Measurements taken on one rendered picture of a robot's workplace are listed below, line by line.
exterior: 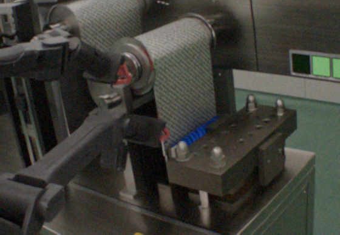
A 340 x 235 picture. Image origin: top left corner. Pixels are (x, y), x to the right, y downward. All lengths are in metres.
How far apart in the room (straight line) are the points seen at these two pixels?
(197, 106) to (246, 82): 3.03
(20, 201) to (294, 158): 0.93
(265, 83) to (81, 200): 3.08
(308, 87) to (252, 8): 2.76
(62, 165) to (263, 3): 0.76
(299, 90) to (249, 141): 2.89
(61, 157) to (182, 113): 0.54
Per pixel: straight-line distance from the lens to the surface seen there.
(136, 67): 1.21
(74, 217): 1.33
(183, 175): 1.22
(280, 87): 4.23
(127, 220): 1.27
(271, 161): 1.32
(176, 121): 1.31
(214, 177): 1.17
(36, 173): 0.79
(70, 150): 0.88
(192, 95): 1.35
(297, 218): 1.49
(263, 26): 1.38
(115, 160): 1.11
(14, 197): 0.74
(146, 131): 1.18
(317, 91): 4.09
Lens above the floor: 1.60
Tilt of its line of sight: 21 degrees down
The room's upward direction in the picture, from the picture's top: 8 degrees counter-clockwise
